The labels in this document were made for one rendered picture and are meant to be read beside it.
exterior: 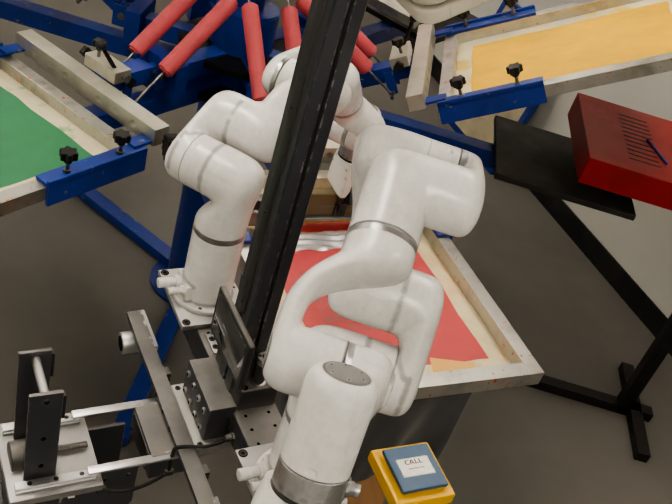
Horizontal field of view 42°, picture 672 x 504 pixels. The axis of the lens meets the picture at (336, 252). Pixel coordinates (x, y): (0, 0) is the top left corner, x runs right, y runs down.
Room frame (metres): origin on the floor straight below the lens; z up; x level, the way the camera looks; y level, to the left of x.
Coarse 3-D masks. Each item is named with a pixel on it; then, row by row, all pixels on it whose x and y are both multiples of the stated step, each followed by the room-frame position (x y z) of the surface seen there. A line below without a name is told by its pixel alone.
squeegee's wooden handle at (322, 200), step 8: (312, 192) 1.83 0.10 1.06; (320, 192) 1.84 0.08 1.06; (328, 192) 1.85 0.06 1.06; (312, 200) 1.83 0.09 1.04; (320, 200) 1.84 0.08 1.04; (328, 200) 1.85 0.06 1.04; (336, 200) 1.86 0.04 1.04; (312, 208) 1.83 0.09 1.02; (320, 208) 1.84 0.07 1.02; (328, 208) 1.85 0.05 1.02
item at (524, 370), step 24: (432, 240) 1.93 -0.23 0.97; (240, 264) 1.59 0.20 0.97; (456, 264) 1.83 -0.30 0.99; (480, 288) 1.76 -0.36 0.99; (480, 312) 1.70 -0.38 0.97; (504, 336) 1.62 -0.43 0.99; (528, 360) 1.56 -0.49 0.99; (432, 384) 1.38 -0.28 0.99; (456, 384) 1.41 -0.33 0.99; (480, 384) 1.44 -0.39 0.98; (504, 384) 1.48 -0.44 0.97; (528, 384) 1.52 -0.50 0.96
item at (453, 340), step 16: (336, 224) 1.89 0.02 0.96; (416, 256) 1.86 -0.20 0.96; (432, 272) 1.82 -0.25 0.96; (448, 304) 1.71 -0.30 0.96; (448, 320) 1.65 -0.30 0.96; (448, 336) 1.59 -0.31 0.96; (464, 336) 1.61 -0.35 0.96; (432, 352) 1.52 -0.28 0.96; (448, 352) 1.54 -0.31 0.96; (464, 352) 1.55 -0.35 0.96; (480, 352) 1.57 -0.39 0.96
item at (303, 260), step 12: (312, 228) 1.83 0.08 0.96; (324, 228) 1.85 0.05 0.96; (300, 252) 1.72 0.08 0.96; (312, 252) 1.74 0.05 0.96; (324, 252) 1.75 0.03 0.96; (336, 252) 1.77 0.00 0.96; (300, 264) 1.68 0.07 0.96; (312, 264) 1.69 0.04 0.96; (288, 276) 1.62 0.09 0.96; (300, 276) 1.63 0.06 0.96; (288, 288) 1.58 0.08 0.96; (312, 312) 1.52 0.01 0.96; (312, 324) 1.48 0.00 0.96; (324, 324) 1.50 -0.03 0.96; (372, 336) 1.51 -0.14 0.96; (384, 336) 1.52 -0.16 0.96
